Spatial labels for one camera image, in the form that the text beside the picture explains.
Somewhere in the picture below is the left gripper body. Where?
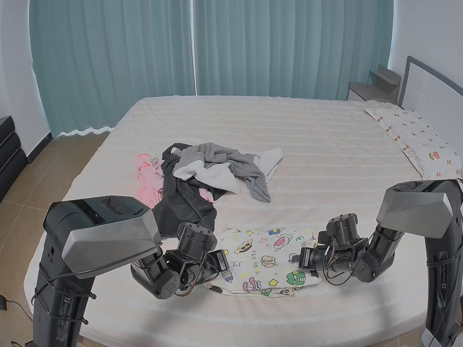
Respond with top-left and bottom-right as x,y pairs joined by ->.
192,255 -> 222,286

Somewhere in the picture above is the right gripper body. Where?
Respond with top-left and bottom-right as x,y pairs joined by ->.
289,249 -> 329,279

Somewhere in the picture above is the white printed pyjama top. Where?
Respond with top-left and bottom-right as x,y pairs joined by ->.
204,224 -> 321,298

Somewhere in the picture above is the pile of clothes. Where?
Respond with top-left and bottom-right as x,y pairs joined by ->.
136,142 -> 285,238

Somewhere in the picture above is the bed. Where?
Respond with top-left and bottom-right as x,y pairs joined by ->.
23,56 -> 463,343

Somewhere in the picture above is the white printed pillow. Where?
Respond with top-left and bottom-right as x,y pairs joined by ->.
365,101 -> 463,180

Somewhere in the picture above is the grey bedside table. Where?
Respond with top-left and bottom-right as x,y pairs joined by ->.
348,64 -> 401,104

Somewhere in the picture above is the black chest of drawers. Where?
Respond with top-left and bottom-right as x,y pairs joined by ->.
0,116 -> 30,204

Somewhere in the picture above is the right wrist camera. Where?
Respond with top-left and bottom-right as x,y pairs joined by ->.
299,247 -> 316,269

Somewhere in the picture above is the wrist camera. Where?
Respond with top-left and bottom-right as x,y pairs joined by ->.
213,249 -> 231,272
299,247 -> 316,269

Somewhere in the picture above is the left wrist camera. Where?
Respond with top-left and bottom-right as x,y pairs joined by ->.
213,249 -> 231,272

